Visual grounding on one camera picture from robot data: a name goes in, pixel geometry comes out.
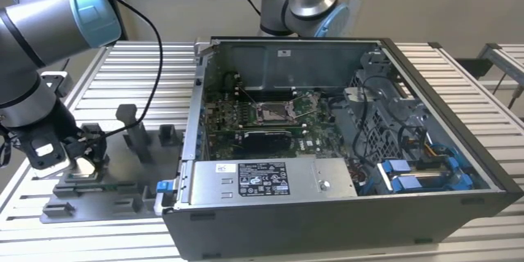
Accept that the silver CPU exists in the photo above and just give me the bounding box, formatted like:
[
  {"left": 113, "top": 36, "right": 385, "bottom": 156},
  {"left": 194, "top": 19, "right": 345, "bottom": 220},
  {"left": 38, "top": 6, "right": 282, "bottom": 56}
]
[{"left": 65, "top": 156, "right": 101, "bottom": 182}]

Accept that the wire locking lever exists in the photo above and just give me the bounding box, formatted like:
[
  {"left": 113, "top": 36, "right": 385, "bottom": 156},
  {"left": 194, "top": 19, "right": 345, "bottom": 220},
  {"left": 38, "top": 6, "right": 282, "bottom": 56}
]
[{"left": 234, "top": 85, "right": 260, "bottom": 106}]

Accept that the CPU socket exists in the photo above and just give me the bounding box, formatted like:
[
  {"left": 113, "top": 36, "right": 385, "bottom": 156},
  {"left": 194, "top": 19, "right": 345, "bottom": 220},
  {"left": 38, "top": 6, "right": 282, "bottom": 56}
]
[{"left": 253, "top": 99, "right": 298, "bottom": 125}]

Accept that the grey parts rack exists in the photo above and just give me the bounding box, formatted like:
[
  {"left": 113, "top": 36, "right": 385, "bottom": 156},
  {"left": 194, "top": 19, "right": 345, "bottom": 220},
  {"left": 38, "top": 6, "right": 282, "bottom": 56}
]
[{"left": 38, "top": 104, "right": 185, "bottom": 225}]

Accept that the black power supply label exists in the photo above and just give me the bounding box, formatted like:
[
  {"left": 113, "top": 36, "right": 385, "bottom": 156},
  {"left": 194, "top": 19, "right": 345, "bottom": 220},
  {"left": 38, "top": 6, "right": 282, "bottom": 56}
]
[{"left": 237, "top": 162, "right": 289, "bottom": 197}]

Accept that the silver power supply unit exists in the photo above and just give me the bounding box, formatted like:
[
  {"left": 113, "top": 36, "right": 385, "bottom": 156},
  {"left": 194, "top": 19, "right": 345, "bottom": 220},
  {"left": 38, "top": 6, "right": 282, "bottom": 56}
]
[{"left": 188, "top": 156, "right": 357, "bottom": 206}]

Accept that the green motherboard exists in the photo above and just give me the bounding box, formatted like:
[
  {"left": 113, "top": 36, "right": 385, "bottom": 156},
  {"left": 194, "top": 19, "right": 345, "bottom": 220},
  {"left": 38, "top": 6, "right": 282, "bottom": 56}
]
[{"left": 202, "top": 88, "right": 353, "bottom": 163}]

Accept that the metal drive cage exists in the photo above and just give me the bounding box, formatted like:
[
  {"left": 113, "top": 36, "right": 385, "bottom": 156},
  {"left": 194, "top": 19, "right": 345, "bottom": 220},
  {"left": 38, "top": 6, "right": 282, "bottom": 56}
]
[{"left": 330, "top": 68, "right": 430, "bottom": 164}]

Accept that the blue disk carrier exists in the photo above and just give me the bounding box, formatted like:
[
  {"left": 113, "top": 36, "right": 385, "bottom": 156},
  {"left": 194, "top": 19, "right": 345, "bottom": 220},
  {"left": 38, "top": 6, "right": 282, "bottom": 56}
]
[
  {"left": 376, "top": 159, "right": 461, "bottom": 180},
  {"left": 390, "top": 173, "right": 476, "bottom": 194}
]

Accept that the aluminium side table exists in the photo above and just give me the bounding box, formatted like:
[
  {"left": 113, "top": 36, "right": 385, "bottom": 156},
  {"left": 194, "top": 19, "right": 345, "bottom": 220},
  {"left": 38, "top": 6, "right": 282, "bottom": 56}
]
[{"left": 476, "top": 42, "right": 524, "bottom": 93}]

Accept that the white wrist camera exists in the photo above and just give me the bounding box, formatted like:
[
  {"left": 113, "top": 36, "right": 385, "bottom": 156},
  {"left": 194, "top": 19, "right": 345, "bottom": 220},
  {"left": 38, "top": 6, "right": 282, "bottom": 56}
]
[{"left": 22, "top": 134, "right": 69, "bottom": 180}]

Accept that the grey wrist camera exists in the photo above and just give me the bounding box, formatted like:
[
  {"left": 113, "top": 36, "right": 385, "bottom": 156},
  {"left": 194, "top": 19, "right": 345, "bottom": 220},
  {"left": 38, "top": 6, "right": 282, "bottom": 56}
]
[{"left": 38, "top": 71, "right": 69, "bottom": 99}]

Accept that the black metal post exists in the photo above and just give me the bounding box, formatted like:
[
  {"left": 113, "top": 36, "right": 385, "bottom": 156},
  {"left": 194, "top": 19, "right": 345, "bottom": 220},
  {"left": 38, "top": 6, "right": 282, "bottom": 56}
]
[{"left": 104, "top": 0, "right": 129, "bottom": 41}]

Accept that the black camera cable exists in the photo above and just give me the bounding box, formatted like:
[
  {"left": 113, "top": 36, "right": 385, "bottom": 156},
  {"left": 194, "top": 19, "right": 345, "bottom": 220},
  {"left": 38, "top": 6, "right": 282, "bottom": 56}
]
[{"left": 92, "top": 0, "right": 165, "bottom": 140}]

